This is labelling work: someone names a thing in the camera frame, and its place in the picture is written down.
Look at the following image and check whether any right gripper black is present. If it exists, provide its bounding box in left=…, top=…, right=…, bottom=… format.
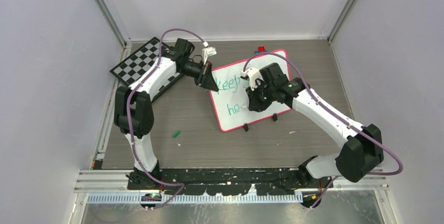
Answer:
left=246, top=81, right=276, bottom=112

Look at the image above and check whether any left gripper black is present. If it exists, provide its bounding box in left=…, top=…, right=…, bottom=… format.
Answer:
left=178, top=60, right=218, bottom=92

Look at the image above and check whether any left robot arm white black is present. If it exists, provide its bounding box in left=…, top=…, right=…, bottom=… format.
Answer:
left=114, top=38, right=219, bottom=189

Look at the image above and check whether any black and white chessboard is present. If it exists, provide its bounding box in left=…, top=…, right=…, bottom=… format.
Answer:
left=110, top=37, right=183, bottom=102

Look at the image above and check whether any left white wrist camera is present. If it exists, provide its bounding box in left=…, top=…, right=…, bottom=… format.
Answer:
left=202, top=47, right=217, bottom=63

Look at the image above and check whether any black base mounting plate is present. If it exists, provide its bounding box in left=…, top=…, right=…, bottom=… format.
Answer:
left=126, top=168, right=331, bottom=196

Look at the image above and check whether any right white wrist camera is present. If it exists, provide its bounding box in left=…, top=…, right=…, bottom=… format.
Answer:
left=241, top=68, right=264, bottom=91

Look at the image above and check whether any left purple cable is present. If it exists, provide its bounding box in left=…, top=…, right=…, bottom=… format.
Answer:
left=125, top=28, right=209, bottom=210

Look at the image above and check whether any whiteboard with red frame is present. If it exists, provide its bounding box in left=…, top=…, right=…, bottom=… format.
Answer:
left=210, top=59, right=290, bottom=132

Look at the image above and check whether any green marker cap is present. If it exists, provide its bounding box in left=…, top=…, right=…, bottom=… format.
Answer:
left=172, top=130, right=181, bottom=138

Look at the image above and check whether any blue red toy figure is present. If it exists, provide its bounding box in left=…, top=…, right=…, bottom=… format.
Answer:
left=254, top=46, right=267, bottom=54

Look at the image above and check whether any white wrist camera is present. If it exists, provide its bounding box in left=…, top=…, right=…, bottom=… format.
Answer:
left=202, top=47, right=217, bottom=63
left=241, top=68, right=264, bottom=91

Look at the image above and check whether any purple cable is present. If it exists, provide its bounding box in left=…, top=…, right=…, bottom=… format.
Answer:
left=242, top=51, right=404, bottom=210
left=125, top=28, right=209, bottom=210

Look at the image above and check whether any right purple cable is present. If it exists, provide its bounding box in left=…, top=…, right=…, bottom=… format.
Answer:
left=242, top=51, right=404, bottom=210

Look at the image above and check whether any left black whiteboard foot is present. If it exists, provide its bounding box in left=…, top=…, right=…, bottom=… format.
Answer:
left=242, top=124, right=249, bottom=132

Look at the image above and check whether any slotted grey cable duct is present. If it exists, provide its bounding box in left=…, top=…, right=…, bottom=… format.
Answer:
left=87, top=192, right=303, bottom=204

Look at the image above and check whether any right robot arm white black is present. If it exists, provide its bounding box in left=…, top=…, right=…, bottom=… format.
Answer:
left=241, top=63, right=384, bottom=188

